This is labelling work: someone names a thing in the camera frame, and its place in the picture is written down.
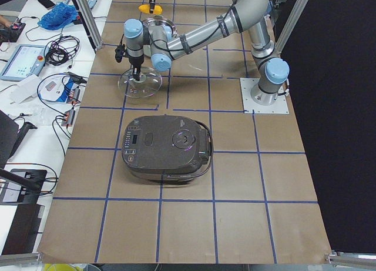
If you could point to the blue plastic bag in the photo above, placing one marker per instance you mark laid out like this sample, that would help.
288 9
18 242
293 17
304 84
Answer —
59 17

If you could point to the teach pendant tablet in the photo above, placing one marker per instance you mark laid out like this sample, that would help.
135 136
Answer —
25 61

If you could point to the grey cooking pot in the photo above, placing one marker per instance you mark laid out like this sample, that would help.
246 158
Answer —
166 24

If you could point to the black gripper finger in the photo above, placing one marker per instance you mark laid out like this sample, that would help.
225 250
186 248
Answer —
137 73
134 72
154 5
150 6

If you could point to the black smartphone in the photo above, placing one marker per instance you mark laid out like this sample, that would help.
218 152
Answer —
48 4

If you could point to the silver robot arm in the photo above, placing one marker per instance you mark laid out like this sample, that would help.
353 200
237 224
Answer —
166 45

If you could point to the glass pot lid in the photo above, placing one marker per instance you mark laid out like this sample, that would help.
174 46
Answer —
149 83

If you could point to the aluminium frame post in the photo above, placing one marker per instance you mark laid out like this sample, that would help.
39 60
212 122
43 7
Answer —
89 24

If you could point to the white paper box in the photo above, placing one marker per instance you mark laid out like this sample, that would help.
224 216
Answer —
26 88

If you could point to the black rice cooker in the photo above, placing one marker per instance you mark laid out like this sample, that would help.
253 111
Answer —
167 148

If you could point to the white round device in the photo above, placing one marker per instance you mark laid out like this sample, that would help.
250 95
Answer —
54 89

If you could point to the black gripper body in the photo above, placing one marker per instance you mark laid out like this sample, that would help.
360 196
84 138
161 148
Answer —
136 60

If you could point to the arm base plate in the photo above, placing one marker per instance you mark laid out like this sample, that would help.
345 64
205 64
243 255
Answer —
255 101

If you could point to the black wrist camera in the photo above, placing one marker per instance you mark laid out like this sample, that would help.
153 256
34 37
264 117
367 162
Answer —
120 53

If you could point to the yellow corn cob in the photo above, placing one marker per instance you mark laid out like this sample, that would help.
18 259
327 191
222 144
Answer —
145 8

